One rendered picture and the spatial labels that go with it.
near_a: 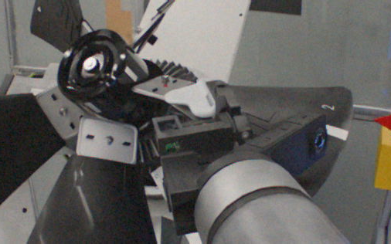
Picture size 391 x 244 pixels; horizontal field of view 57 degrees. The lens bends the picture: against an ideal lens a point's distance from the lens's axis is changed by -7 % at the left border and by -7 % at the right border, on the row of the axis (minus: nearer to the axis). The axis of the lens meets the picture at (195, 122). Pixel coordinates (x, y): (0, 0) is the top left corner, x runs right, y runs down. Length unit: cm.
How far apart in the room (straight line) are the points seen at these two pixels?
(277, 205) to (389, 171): 55
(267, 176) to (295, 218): 5
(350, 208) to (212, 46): 76
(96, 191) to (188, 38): 46
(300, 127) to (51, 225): 34
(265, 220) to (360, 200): 114
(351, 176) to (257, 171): 107
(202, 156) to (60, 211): 26
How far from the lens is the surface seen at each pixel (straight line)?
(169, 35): 90
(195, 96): 40
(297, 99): 53
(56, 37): 80
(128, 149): 58
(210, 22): 88
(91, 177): 54
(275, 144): 32
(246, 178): 23
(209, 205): 24
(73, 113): 64
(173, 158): 31
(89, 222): 53
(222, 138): 32
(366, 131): 124
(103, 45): 57
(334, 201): 135
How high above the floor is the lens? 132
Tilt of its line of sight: 19 degrees down
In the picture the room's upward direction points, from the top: straight up
